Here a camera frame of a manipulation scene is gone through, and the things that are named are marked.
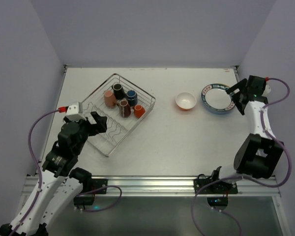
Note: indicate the orange red mug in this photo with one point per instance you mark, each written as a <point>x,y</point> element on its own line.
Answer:
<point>139,111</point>

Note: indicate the orange bowl white inside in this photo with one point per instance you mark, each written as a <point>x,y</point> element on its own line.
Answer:
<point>185,101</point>

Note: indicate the blue plate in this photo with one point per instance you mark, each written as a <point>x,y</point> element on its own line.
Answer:
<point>214,110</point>

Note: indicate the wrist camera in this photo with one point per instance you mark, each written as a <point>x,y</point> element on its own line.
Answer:
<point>267,90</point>
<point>74,112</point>

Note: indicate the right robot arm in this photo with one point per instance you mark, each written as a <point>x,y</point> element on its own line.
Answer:
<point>259,154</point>

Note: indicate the metal wire dish rack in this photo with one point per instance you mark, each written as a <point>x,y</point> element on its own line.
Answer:
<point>118,128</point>

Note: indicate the pink textured cup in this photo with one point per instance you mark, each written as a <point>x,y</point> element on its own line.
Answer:
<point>110,99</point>

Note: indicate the brown striped mug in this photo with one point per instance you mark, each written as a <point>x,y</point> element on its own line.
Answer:
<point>124,108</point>

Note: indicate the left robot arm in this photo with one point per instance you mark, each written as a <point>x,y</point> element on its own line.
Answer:
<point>59,181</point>

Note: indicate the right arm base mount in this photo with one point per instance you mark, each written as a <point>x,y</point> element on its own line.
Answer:
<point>211,189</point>

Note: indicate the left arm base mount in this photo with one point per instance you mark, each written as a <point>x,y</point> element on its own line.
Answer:
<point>82,201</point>

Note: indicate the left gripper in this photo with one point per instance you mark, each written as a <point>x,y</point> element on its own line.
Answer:
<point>94,125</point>

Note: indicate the dark green plate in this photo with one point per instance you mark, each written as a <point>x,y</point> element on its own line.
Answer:
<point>216,95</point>

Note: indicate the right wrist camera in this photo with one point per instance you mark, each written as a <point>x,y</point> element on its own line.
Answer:
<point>267,90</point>

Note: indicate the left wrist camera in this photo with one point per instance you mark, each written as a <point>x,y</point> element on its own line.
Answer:
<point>74,112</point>

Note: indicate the aluminium mounting rail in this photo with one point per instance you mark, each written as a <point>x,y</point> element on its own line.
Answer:
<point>184,186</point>

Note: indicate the blue mug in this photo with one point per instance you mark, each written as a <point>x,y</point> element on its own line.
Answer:
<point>132,98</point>

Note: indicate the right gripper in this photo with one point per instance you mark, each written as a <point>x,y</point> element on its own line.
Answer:
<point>239,92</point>

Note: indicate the black mug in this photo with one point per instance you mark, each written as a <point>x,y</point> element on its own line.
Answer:
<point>118,91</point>

